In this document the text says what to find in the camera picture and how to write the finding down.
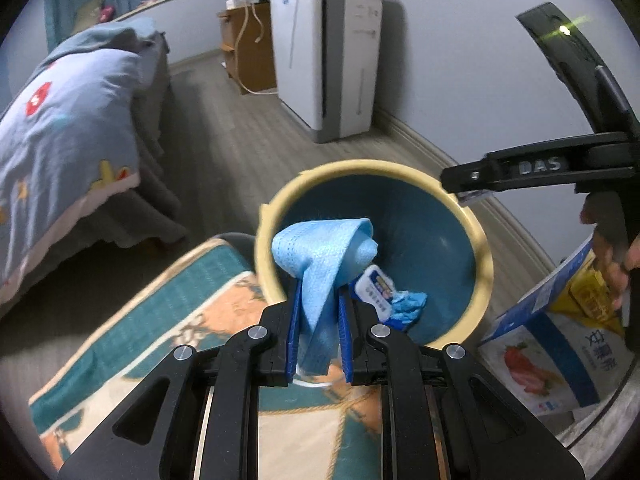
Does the person's right hand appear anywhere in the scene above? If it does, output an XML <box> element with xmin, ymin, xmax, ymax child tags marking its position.
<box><xmin>580</xmin><ymin>194</ymin><xmax>632</xmax><ymax>311</ymax></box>

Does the yellow rimmed teal trash bin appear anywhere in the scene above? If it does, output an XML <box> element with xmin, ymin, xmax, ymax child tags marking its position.
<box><xmin>254</xmin><ymin>160</ymin><xmax>495</xmax><ymax>351</ymax></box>

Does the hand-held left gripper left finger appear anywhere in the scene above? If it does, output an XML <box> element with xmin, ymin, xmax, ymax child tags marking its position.
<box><xmin>57</xmin><ymin>282</ymin><xmax>301</xmax><ymax>480</ymax></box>

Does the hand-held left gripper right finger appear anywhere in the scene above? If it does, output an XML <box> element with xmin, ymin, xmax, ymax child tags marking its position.
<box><xmin>337</xmin><ymin>292</ymin><xmax>586</xmax><ymax>480</ymax></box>

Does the bed with blue quilt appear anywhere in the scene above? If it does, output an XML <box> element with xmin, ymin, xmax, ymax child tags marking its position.
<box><xmin>0</xmin><ymin>17</ymin><xmax>161</xmax><ymax>306</ymax></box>

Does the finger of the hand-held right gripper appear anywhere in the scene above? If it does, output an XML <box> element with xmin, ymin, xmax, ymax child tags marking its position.
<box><xmin>440</xmin><ymin>132</ymin><xmax>592</xmax><ymax>206</ymax></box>

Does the yellow packet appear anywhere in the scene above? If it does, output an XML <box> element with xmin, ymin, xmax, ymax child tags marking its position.
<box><xmin>565</xmin><ymin>252</ymin><xmax>626</xmax><ymax>333</ymax></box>

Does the small blue white packet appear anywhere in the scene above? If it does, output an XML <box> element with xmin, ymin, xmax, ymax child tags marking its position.
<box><xmin>352</xmin><ymin>265</ymin><xmax>401</xmax><ymax>323</ymax></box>

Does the white air purifier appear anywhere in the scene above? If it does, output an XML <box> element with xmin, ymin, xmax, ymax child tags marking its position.
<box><xmin>269</xmin><ymin>0</ymin><xmax>385</xmax><ymax>144</ymax></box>

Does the teal and orange patterned rug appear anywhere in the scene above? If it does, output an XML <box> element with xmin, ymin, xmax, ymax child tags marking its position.
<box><xmin>30</xmin><ymin>237</ymin><xmax>396</xmax><ymax>480</ymax></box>

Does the wooden cabinet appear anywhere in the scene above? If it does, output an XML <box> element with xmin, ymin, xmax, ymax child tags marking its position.
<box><xmin>217</xmin><ymin>0</ymin><xmax>278</xmax><ymax>93</ymax></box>

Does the blue white snack bag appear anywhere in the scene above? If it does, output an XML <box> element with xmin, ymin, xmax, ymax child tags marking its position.
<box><xmin>477</xmin><ymin>235</ymin><xmax>626</xmax><ymax>416</ymax></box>

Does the blue face mask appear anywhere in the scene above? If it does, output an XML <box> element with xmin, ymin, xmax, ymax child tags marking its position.
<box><xmin>270</xmin><ymin>217</ymin><xmax>380</xmax><ymax>376</ymax></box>

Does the grey skirted bed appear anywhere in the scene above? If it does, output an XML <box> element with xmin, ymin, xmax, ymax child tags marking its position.
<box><xmin>125</xmin><ymin>30</ymin><xmax>188</xmax><ymax>248</ymax></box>

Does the white cable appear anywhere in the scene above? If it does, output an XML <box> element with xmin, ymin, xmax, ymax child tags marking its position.
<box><xmin>235</xmin><ymin>0</ymin><xmax>278</xmax><ymax>96</ymax></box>

